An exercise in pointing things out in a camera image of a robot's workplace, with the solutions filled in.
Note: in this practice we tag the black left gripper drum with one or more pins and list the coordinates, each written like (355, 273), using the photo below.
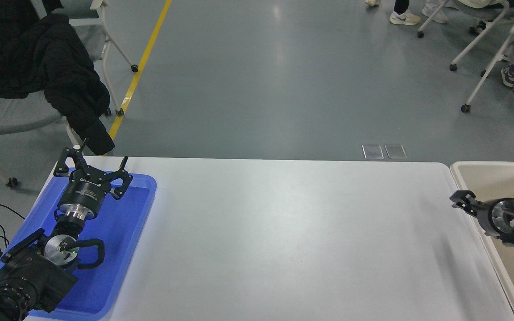
(83, 191)

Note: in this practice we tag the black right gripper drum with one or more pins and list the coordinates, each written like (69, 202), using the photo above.
(484, 216)

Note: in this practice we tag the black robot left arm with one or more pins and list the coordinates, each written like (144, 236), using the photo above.
(29, 276)

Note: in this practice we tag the large pale bin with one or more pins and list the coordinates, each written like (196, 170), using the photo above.
(475, 178)

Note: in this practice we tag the blue plastic tray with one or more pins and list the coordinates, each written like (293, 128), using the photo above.
(118, 249)

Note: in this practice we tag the grey seat chair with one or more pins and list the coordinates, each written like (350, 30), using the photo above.
(11, 113)

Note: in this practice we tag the clear floor plate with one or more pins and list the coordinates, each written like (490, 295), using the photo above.
(395, 151)
(372, 151)

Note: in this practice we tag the black jacket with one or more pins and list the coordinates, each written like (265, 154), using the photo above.
(38, 53)

